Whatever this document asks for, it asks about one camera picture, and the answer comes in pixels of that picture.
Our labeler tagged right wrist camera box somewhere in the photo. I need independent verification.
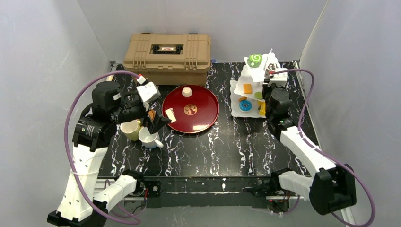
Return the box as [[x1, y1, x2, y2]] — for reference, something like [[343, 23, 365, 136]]
[[267, 68, 288, 87]]

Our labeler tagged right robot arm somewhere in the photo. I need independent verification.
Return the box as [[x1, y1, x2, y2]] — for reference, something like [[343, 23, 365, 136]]
[[262, 82, 357, 215]]

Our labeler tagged tan plastic toolbox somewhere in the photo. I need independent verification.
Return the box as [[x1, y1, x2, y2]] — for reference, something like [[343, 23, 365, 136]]
[[122, 33, 211, 87]]

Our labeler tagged yellow toy cake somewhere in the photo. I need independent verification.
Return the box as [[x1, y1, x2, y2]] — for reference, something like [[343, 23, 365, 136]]
[[258, 101, 266, 117]]

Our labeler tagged white tiered cake stand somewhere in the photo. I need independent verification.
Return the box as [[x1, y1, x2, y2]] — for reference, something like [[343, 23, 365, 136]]
[[230, 52, 282, 118]]

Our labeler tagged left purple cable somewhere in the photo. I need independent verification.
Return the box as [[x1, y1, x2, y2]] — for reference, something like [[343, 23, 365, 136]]
[[64, 70, 142, 226]]

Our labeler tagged yellow green mug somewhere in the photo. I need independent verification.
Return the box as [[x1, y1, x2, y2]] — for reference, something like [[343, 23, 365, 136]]
[[121, 120, 142, 141]]

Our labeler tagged green toy macaron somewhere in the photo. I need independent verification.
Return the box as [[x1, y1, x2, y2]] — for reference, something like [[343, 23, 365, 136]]
[[254, 92, 263, 100]]

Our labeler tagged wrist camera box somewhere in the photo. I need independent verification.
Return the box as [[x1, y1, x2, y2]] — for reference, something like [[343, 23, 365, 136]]
[[267, 68, 288, 87], [136, 74, 160, 111]]

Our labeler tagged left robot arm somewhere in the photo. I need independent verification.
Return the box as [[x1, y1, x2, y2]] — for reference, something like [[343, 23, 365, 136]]
[[47, 81, 169, 227]]

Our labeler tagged red round tray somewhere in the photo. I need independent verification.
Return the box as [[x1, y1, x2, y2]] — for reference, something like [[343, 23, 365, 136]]
[[162, 85, 219, 134]]

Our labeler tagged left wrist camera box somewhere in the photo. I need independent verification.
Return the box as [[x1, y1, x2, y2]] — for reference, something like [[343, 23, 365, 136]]
[[136, 74, 160, 111]]

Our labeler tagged orange toy cake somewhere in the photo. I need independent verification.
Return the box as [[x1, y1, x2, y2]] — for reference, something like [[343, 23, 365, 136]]
[[243, 83, 253, 94]]

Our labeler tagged brown swirl roll cake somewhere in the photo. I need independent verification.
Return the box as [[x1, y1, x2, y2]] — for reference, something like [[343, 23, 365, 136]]
[[265, 63, 277, 77]]

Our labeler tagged white round toy mochi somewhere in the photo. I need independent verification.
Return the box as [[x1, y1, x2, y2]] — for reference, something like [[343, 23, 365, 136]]
[[182, 87, 193, 97]]

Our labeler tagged green swirl roll cake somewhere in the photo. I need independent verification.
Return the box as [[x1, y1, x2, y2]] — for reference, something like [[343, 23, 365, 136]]
[[247, 54, 262, 68]]

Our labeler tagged white toy cake slice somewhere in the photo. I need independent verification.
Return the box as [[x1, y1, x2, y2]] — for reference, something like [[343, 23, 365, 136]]
[[165, 108, 176, 123]]

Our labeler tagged white grey mug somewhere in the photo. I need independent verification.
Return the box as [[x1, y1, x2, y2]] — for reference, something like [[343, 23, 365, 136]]
[[138, 127, 164, 149]]

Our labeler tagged blue toy donut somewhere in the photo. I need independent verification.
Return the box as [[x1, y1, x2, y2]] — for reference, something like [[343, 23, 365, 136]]
[[239, 100, 253, 113]]

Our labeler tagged wooden coaster stack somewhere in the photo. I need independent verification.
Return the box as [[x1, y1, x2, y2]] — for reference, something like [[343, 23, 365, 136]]
[[148, 109, 156, 121]]

